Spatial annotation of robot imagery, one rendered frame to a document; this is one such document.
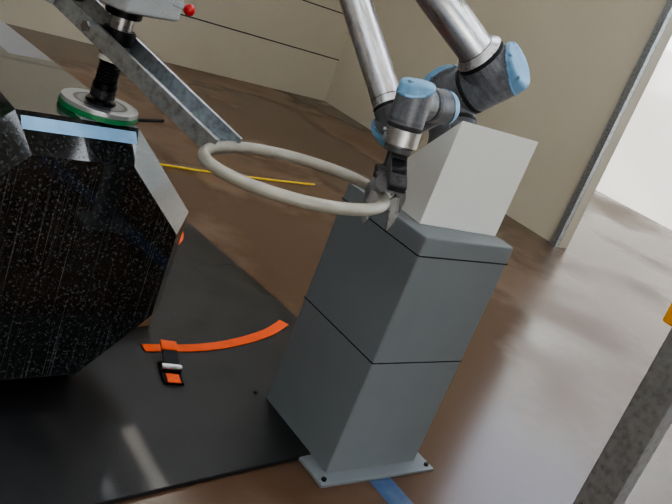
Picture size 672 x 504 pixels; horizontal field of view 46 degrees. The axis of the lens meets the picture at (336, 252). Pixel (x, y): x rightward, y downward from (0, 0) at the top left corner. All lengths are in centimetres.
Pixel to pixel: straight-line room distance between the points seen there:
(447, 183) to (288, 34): 661
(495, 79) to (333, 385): 106
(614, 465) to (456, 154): 95
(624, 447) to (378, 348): 79
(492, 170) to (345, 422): 89
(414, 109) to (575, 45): 521
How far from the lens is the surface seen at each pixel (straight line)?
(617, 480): 198
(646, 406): 191
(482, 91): 242
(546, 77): 719
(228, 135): 213
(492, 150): 240
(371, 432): 259
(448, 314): 248
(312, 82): 918
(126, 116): 227
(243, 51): 862
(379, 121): 212
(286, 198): 173
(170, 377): 273
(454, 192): 238
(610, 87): 681
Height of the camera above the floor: 144
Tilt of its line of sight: 19 degrees down
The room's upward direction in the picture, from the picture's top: 21 degrees clockwise
